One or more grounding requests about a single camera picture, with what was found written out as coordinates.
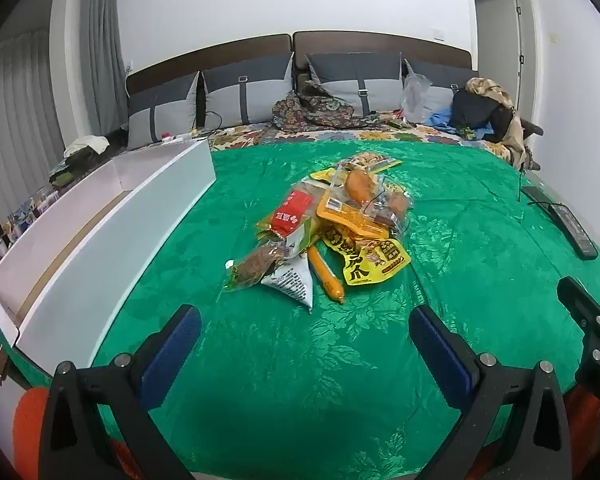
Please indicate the floral bedsheet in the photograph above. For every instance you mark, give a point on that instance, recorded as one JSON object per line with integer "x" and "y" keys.
{"x": 380, "y": 135}

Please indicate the orange sausage stick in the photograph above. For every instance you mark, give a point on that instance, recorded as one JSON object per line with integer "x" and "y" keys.
{"x": 326, "y": 274}

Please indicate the grey curtain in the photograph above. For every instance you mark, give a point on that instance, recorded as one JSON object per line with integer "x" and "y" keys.
{"x": 102, "y": 45}

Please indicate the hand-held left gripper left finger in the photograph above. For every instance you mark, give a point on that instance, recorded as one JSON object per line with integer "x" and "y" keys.
{"x": 172, "y": 355}

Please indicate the grey two-tone pillow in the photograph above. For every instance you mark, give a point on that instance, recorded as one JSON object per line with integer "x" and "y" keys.
{"x": 165, "y": 115}
{"x": 340, "y": 75}
{"x": 270, "y": 90}
{"x": 442, "y": 95}

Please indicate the white door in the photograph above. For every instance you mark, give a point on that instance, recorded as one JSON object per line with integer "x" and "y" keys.
{"x": 497, "y": 45}

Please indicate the white sheer curtain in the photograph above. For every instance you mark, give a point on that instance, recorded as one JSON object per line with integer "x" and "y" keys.
{"x": 20, "y": 120}

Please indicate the yellow black-print snack packet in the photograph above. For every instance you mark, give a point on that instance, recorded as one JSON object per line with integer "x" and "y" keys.
{"x": 367, "y": 260}

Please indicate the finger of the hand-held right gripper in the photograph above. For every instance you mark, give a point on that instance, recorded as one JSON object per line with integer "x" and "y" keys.
{"x": 580, "y": 305}

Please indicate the red label green snack packet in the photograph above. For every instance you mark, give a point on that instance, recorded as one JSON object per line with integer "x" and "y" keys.
{"x": 290, "y": 215}

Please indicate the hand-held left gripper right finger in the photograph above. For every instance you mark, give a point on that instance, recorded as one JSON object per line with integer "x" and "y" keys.
{"x": 440, "y": 360}

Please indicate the black remote control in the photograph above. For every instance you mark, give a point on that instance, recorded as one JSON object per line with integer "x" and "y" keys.
{"x": 575, "y": 232}

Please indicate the clear packet with orange drumstick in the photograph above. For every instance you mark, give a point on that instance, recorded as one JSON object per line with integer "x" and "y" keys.
{"x": 357, "y": 185}

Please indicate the clear packet of brown meat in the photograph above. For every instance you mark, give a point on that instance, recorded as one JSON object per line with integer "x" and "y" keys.
{"x": 257, "y": 265}

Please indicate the silver triangular snack packet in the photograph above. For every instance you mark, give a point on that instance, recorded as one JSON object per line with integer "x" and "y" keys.
{"x": 292, "y": 282}

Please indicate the dark floral garment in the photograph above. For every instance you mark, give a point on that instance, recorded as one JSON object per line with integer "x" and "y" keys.
{"x": 320, "y": 110}

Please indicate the white cardboard box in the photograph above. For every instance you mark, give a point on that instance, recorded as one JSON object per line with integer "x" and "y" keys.
{"x": 130, "y": 220}

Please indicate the white wall switch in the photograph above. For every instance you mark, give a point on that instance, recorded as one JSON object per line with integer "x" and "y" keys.
{"x": 438, "y": 34}

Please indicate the blue cloth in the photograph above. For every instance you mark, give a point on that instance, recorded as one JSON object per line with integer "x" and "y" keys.
{"x": 442, "y": 120}

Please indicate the orange-yellow snack packet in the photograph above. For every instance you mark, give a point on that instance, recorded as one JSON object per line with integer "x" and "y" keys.
{"x": 345, "y": 215}

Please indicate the black flat device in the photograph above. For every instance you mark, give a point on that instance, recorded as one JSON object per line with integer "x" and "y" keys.
{"x": 536, "y": 195}

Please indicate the clear plastic bag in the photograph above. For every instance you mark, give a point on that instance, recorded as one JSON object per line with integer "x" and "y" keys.
{"x": 415, "y": 95}

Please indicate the pile of folded clothes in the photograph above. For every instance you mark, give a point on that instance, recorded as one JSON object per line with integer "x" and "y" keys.
{"x": 82, "y": 152}

